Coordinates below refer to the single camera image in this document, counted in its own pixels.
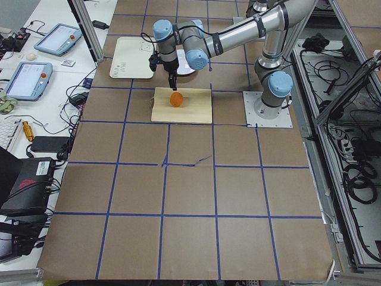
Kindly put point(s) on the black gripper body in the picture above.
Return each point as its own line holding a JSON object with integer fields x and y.
{"x": 170, "y": 67}

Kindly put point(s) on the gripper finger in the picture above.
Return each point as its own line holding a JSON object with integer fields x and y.
{"x": 172, "y": 79}

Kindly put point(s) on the orange fruit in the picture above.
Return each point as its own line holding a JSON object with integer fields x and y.
{"x": 176, "y": 99}

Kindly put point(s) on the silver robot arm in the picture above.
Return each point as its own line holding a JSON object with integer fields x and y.
{"x": 200, "y": 46}

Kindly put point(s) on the cream bear tray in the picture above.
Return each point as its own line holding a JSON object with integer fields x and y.
{"x": 131, "y": 59}

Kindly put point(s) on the white round plate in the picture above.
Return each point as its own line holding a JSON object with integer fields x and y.
{"x": 184, "y": 69}

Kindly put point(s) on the wooden cutting board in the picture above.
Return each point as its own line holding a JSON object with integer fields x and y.
{"x": 195, "y": 108}

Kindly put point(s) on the far teach pendant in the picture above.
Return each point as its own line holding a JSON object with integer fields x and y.
{"x": 59, "y": 40}

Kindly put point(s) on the teach pendant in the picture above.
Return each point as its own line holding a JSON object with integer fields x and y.
{"x": 59, "y": 40}
{"x": 29, "y": 81}

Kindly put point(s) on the near teach pendant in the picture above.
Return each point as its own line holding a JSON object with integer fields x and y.
{"x": 29, "y": 81}

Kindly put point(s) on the black power adapter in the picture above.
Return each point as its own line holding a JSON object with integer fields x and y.
{"x": 48, "y": 144}

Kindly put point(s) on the gold cylindrical tool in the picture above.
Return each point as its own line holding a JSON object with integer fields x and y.
{"x": 27, "y": 129}

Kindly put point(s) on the white keyboard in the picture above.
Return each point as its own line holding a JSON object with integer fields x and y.
{"x": 10, "y": 129}

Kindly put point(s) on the black computer box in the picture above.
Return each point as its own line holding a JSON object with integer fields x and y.
{"x": 25, "y": 185}

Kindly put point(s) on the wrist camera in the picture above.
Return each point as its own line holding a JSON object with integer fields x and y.
{"x": 154, "y": 60}

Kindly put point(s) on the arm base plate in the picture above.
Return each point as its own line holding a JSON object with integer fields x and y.
{"x": 258, "y": 115}

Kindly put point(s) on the aluminium frame post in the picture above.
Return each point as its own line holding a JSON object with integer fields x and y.
{"x": 79, "y": 10}

